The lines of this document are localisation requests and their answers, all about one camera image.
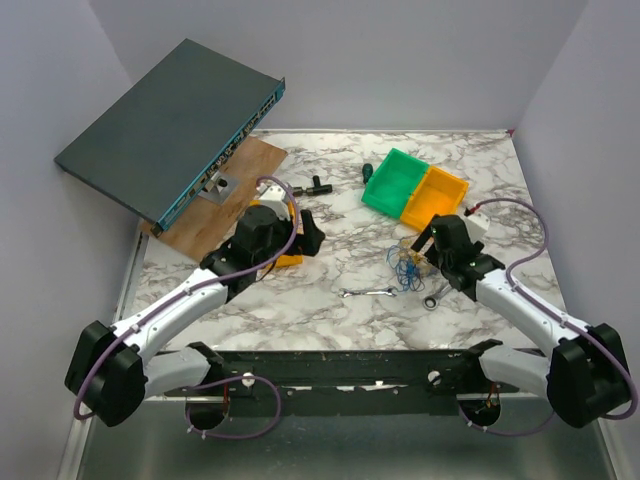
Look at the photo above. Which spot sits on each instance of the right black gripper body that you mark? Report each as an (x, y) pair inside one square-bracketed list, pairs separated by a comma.
[(443, 263)]

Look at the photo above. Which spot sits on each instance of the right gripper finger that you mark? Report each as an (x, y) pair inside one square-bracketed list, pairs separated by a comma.
[(432, 256), (421, 244)]

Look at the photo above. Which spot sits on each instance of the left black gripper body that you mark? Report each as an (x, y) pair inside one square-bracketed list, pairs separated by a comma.
[(282, 237)]

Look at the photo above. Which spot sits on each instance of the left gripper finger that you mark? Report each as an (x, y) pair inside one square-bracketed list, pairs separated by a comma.
[(309, 227), (309, 245)]

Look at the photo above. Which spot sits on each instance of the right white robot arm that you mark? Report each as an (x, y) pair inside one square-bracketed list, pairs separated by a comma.
[(582, 369)]

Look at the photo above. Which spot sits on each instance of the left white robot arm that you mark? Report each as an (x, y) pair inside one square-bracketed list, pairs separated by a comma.
[(114, 368)]

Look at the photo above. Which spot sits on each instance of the yellow bin on left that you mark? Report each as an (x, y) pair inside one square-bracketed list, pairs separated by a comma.
[(290, 260)]

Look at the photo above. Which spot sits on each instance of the yellow bin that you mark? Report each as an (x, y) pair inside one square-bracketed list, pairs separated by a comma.
[(290, 260), (438, 193)]

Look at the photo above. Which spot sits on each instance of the yellow bin on right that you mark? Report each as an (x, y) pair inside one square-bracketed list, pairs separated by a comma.
[(438, 193)]

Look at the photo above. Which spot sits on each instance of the black T pipe fitting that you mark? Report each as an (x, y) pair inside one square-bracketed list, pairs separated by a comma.
[(316, 189)]

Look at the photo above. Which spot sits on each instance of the small open-end wrench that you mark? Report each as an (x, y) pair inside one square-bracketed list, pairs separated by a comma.
[(386, 291)]

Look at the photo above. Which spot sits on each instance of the green plastic bin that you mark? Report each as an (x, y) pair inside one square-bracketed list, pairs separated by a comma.
[(389, 188)]

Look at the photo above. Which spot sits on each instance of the brown wooden board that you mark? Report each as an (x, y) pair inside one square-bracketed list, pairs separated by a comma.
[(203, 225)]

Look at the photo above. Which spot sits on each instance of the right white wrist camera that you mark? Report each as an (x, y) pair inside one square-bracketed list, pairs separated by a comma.
[(477, 224)]

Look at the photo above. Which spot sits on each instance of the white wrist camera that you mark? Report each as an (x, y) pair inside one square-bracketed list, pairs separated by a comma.
[(477, 224), (275, 198)]

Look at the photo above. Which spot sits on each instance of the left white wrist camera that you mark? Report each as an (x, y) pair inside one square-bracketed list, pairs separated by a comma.
[(275, 198)]

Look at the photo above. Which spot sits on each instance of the ratcheting ring wrench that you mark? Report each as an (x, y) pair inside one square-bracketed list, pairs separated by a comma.
[(431, 301)]

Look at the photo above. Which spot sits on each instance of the metal bracket with knob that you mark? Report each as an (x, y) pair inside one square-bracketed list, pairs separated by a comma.
[(218, 188)]

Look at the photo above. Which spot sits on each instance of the green handled screwdriver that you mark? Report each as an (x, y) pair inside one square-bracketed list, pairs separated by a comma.
[(367, 172)]

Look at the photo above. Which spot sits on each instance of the grey network switch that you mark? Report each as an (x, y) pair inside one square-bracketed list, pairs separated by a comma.
[(154, 150)]

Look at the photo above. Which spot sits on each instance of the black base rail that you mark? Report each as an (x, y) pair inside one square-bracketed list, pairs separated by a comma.
[(336, 383)]

